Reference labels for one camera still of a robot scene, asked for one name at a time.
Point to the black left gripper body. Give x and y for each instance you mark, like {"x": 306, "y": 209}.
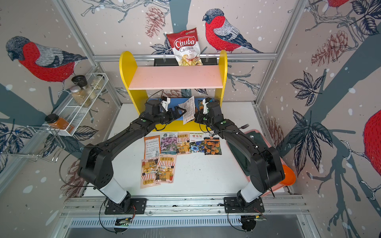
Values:
{"x": 167, "y": 117}

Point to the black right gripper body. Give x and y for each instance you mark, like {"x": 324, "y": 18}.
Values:
{"x": 203, "y": 119}

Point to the white text seed bag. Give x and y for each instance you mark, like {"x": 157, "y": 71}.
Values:
{"x": 189, "y": 106}

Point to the purple flower seed bag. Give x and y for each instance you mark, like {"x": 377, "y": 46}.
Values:
{"x": 168, "y": 144}

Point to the blue flower seed bag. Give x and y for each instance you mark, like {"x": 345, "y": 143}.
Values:
{"x": 197, "y": 142}

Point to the orange flower seed bag top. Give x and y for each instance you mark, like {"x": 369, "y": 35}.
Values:
{"x": 212, "y": 145}

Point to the orange flower seed bag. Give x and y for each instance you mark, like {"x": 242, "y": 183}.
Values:
{"x": 200, "y": 103}
{"x": 212, "y": 145}

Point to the orange white seed bag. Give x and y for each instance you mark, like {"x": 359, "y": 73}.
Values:
{"x": 151, "y": 147}

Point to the market stall seed bag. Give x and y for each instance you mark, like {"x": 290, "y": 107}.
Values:
{"x": 183, "y": 143}

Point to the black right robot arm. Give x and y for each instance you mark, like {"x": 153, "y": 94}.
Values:
{"x": 265, "y": 166}

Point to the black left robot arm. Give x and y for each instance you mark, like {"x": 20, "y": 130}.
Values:
{"x": 96, "y": 160}

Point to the orange flower seed bag lower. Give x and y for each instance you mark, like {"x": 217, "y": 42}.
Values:
{"x": 200, "y": 103}

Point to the yellow two-tier shelf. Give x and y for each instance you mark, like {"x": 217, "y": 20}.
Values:
{"x": 138, "y": 80}

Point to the red Chuba chips bag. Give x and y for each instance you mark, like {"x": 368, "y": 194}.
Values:
{"x": 185, "y": 47}

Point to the black plastic fork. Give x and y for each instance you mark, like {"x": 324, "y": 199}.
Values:
{"x": 244, "y": 126}

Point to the pink tray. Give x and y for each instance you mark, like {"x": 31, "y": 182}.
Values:
{"x": 278, "y": 187}

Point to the clear spice jar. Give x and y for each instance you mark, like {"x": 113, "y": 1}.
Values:
{"x": 98, "y": 82}

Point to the silver lid spice jar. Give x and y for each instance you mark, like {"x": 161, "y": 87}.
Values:
{"x": 80, "y": 96}

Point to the black lid spice jar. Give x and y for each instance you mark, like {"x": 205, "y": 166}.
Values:
{"x": 81, "y": 81}

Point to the orange sauce jar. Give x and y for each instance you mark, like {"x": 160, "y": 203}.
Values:
{"x": 59, "y": 123}

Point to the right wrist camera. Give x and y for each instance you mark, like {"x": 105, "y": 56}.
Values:
{"x": 204, "y": 106}

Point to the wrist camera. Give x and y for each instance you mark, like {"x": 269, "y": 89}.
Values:
{"x": 165, "y": 101}
{"x": 204, "y": 106}

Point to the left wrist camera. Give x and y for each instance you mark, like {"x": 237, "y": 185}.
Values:
{"x": 165, "y": 101}

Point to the black wall bracket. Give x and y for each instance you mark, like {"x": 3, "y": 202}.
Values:
{"x": 173, "y": 62}

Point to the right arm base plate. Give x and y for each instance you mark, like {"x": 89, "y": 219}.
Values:
{"x": 235, "y": 205}

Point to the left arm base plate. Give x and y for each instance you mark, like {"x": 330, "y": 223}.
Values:
{"x": 128, "y": 206}

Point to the white wire spice rack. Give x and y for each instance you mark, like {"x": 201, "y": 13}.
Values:
{"x": 72, "y": 112}

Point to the chrome wire hook rack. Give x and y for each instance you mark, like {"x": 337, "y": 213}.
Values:
{"x": 31, "y": 143}

